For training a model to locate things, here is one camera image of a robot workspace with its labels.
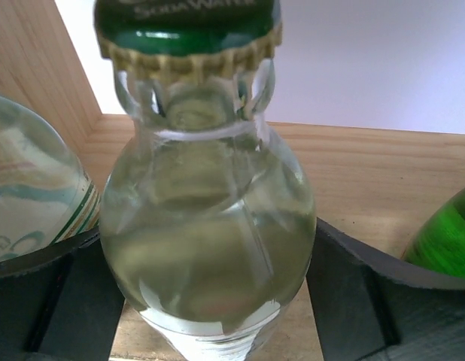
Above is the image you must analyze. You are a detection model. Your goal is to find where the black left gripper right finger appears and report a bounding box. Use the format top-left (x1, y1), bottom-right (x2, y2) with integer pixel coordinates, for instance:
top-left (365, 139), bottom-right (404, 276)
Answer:
top-left (306, 220), bottom-right (465, 361)

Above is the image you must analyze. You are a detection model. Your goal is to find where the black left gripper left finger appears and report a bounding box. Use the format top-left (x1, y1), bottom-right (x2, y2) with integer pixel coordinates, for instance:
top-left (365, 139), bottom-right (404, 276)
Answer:
top-left (0, 228), bottom-right (124, 360)

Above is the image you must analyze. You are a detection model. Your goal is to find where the clear glass bottle green cap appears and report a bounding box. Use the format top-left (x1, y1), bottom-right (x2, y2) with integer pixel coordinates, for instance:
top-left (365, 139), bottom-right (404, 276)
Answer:
top-left (94, 1), bottom-right (317, 360)

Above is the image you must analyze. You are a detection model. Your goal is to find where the wooden shelf unit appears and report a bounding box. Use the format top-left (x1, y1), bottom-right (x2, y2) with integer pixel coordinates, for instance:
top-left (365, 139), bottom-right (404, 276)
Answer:
top-left (0, 0), bottom-right (465, 361)

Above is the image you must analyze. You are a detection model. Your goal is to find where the green glass bottle red label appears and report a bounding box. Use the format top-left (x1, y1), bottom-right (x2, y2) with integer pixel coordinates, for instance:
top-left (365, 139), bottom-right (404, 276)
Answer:
top-left (402, 188), bottom-right (465, 279)

